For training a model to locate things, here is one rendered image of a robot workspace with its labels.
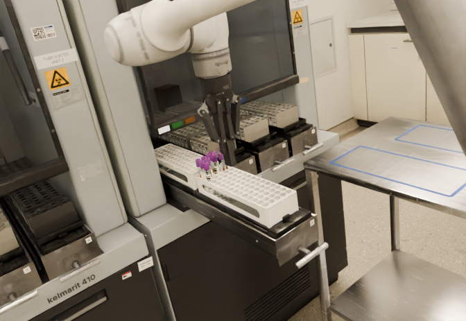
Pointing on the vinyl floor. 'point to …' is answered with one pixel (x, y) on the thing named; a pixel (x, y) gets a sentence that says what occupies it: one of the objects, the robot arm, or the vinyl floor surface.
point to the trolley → (437, 274)
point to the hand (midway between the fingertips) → (228, 152)
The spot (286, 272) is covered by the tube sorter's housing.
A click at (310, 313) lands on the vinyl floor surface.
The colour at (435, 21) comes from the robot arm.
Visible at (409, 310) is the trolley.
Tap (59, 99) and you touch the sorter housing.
